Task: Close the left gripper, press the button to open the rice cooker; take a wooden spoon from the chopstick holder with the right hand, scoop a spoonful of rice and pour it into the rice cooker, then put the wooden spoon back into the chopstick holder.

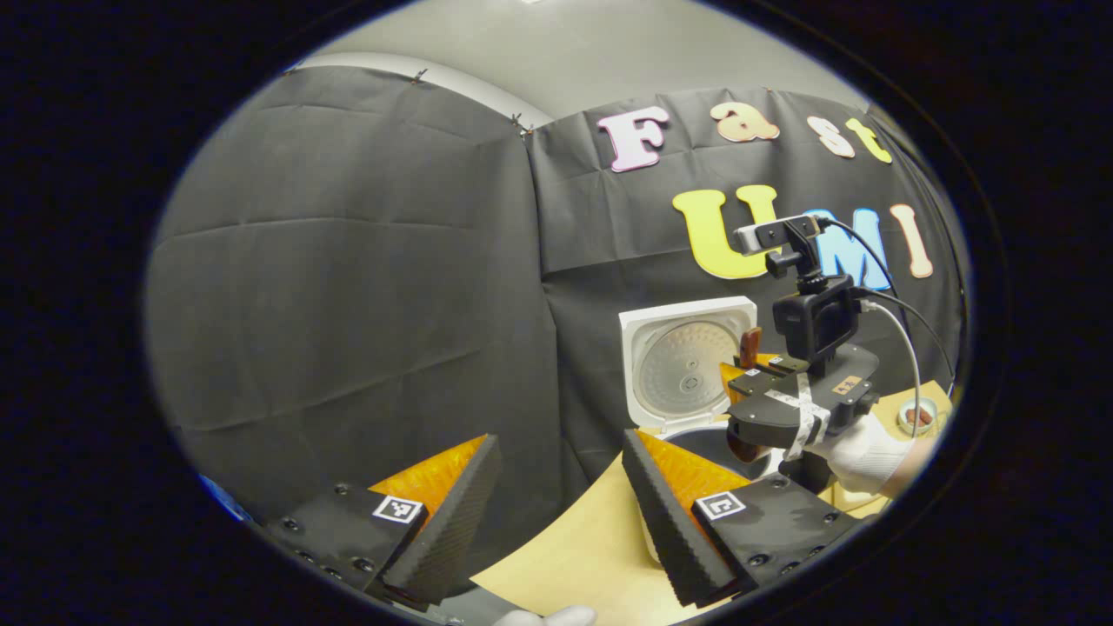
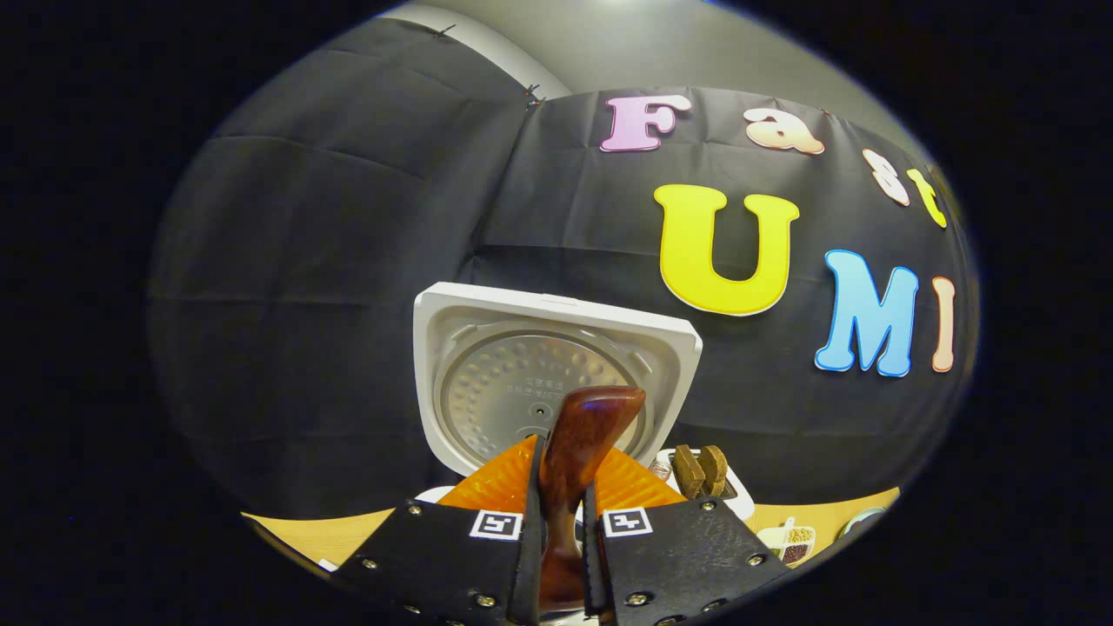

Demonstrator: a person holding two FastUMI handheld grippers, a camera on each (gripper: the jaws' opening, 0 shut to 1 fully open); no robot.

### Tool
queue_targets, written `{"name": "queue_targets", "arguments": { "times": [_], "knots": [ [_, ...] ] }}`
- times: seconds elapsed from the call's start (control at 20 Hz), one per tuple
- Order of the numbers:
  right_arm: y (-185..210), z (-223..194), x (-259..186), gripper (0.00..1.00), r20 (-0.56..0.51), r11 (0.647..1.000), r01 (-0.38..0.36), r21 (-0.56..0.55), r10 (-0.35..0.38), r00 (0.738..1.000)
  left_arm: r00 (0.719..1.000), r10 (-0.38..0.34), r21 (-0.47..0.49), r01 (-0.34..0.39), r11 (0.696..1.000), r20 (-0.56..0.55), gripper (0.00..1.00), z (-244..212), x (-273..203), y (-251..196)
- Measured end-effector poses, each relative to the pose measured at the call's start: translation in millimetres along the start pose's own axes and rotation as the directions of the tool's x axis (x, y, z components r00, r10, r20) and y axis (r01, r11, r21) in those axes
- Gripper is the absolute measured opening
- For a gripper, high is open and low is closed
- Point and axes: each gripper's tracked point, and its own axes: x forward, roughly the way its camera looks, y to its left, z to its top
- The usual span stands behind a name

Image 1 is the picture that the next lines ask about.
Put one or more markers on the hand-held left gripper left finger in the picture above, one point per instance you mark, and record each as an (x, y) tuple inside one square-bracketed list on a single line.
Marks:
[(443, 539)]

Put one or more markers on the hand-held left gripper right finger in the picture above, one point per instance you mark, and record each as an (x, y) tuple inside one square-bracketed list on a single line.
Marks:
[(669, 530)]

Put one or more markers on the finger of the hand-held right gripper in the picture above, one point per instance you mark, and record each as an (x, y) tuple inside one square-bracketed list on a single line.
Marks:
[(778, 361), (739, 381)]

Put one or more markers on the white rice cooker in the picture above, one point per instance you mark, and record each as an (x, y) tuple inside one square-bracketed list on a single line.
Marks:
[(678, 374)]

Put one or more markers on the pale green plate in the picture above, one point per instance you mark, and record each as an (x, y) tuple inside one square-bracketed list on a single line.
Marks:
[(904, 426)]

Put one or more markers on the brown steak piece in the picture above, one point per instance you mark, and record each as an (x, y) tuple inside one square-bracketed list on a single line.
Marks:
[(918, 418)]

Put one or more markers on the black backdrop cloth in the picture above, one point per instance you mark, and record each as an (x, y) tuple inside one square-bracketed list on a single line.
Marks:
[(348, 287)]

